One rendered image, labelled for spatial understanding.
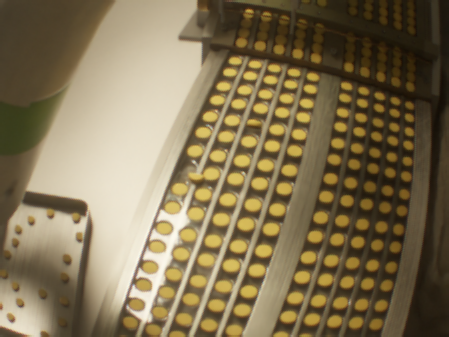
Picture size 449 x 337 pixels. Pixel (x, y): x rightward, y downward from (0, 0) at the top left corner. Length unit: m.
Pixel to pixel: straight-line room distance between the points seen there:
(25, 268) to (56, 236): 0.07
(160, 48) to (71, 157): 0.21
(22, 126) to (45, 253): 0.34
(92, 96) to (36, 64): 0.52
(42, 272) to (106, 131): 0.22
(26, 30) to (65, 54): 0.04
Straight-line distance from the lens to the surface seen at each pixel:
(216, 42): 0.64
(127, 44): 0.93
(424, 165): 0.56
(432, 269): 0.54
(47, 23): 0.32
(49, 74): 0.34
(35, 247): 0.69
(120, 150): 0.77
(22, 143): 0.38
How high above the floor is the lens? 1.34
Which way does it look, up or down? 46 degrees down
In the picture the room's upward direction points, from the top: 1 degrees clockwise
